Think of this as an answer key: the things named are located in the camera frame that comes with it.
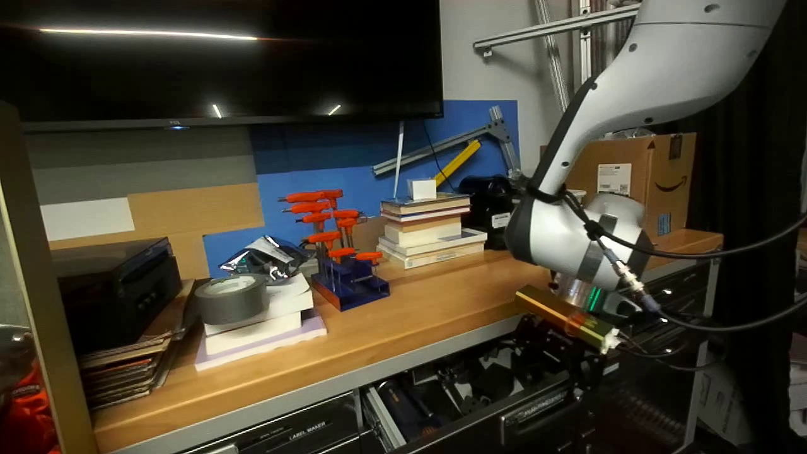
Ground black label printer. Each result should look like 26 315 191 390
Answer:
460 174 517 250

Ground small white box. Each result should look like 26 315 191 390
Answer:
410 179 436 202

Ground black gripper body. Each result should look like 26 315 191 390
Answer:
517 315 606 390

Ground yellow handled tool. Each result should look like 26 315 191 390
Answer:
433 139 483 187

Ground black metal drawer cabinet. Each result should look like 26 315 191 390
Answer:
108 259 727 454

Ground white foam boards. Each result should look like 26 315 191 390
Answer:
194 274 328 370

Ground cardboard shipping box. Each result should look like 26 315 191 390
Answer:
568 132 696 236

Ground stack of books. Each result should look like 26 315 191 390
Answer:
378 193 486 269

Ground black electronics box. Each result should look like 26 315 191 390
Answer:
54 236 183 353

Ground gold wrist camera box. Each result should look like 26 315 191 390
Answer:
517 284 620 353

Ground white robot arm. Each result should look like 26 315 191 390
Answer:
505 0 787 320

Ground grey duct tape roll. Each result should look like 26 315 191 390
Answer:
194 274 265 325

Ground black wall monitor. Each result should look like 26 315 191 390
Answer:
0 0 445 131

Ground red handled hex key set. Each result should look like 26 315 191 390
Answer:
282 189 388 310

